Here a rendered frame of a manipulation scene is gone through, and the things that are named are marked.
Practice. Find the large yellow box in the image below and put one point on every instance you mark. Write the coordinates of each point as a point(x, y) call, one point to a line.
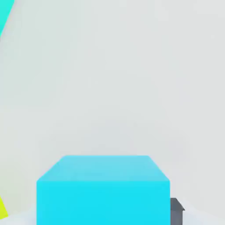
point(2, 209)

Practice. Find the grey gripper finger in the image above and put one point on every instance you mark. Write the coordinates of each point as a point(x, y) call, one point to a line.
point(176, 213)

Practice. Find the large turquoise box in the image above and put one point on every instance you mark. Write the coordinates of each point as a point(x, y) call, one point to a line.
point(5, 10)

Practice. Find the small light blue cube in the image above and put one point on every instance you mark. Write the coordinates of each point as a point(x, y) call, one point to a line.
point(103, 196)

